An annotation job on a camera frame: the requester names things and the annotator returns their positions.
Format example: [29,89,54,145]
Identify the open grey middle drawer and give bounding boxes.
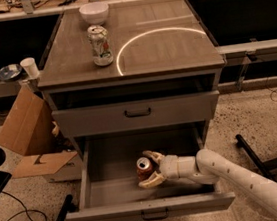
[67,124,235,221]

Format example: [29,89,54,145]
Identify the grey side shelf right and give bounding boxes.
[217,39,277,66]

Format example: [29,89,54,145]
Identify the black stand leg right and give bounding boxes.
[235,134,277,180]

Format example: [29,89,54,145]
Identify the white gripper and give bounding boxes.
[138,150,198,189]

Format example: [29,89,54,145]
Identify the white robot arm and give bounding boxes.
[136,149,277,218]

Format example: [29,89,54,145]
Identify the brown cardboard box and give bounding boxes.
[0,87,82,183]

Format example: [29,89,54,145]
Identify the grey drawer cabinet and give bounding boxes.
[39,0,225,153]

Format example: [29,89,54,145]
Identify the white green soda can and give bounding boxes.
[87,25,114,67]

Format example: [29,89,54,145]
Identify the red coke can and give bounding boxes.
[136,157,154,182]

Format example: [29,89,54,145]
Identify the white ceramic bowl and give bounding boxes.
[79,1,109,25]

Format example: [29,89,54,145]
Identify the blue patterned bowl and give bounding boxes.
[0,64,23,82]

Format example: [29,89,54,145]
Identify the closed grey top drawer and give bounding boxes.
[52,91,219,137]

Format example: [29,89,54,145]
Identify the white paper cup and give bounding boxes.
[20,57,39,79]

